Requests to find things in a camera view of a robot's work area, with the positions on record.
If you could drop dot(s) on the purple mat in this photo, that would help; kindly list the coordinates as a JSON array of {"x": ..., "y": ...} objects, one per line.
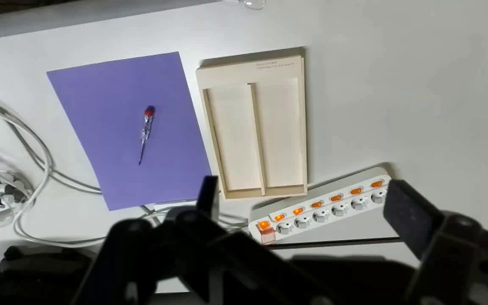
[{"x": 125, "y": 112}]

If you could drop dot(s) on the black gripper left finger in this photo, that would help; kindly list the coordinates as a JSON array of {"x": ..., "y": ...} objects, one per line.
[{"x": 207, "y": 195}]

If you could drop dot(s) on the wooden divided tray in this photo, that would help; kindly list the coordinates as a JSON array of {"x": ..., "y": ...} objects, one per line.
[{"x": 237, "y": 136}]

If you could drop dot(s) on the white power strip orange switches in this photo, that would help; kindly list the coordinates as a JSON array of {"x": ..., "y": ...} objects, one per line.
[{"x": 322, "y": 210}]

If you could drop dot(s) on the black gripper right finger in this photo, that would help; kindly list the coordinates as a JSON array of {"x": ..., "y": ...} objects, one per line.
[{"x": 410, "y": 217}]

